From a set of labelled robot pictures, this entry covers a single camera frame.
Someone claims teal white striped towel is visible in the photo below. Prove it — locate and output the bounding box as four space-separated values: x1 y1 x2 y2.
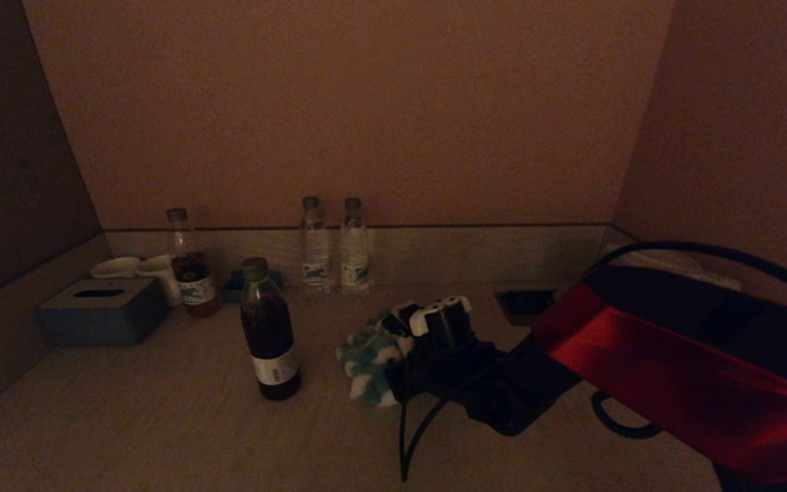
336 309 416 409

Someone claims dark tea bottle white label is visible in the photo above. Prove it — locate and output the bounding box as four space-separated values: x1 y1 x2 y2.
240 257 302 402

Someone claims black recessed socket panel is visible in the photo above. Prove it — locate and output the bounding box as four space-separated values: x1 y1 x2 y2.
494 290 558 327

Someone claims clear water bottle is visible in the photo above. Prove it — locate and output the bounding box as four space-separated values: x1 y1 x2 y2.
340 198 371 295
299 197 332 295

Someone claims small blue tray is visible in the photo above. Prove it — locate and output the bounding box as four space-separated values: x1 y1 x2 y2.
223 271 283 305

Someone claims half-full tea bottle blue label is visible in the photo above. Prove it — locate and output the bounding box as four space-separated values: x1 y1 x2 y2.
166 208 221 320

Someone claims white electric kettle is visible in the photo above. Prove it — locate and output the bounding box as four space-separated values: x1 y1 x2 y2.
605 243 743 291

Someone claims blue-grey tissue box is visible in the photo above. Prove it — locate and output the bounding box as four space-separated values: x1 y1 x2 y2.
38 278 167 348

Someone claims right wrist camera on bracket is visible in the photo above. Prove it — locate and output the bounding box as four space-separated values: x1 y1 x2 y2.
390 303 422 337

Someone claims white mug with handle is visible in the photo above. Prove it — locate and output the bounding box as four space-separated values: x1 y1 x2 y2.
137 256 184 307

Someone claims black cable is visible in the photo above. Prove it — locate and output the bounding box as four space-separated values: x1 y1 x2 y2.
399 241 787 483

